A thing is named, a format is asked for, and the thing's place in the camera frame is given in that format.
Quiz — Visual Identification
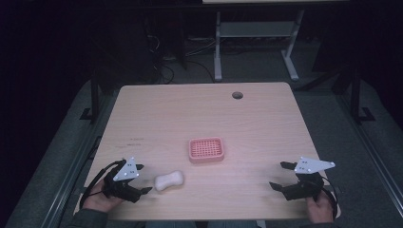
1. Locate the person's left hand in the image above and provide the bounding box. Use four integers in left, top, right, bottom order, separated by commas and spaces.
82, 180, 125, 214

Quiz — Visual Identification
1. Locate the white metal desk frame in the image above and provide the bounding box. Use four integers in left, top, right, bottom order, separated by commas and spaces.
213, 9, 306, 83

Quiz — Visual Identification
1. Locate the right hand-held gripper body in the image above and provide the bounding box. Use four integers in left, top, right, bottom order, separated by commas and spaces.
283, 155, 336, 202

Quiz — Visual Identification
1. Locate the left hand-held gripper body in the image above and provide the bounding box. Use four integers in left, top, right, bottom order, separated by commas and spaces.
102, 156, 143, 204

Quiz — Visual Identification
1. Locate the person's right hand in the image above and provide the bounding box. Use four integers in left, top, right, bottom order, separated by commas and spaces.
305, 189, 336, 224

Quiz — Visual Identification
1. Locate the white soap bar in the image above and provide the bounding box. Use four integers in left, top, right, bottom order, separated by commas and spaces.
153, 169, 185, 192

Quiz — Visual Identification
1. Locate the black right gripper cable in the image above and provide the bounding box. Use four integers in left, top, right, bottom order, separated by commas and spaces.
320, 176, 339, 220

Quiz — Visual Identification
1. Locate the pink soap dish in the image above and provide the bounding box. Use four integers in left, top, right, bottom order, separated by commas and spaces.
188, 136, 225, 164

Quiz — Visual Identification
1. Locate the bundle of floor cables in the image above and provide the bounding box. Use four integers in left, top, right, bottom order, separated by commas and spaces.
144, 18, 218, 85

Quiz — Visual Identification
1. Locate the black metal stand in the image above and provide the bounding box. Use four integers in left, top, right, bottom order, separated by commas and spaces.
347, 67, 376, 125
79, 77, 103, 124

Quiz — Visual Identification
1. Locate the metal floor rail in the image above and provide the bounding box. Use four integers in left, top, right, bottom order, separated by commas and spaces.
39, 91, 120, 228
336, 93, 403, 219

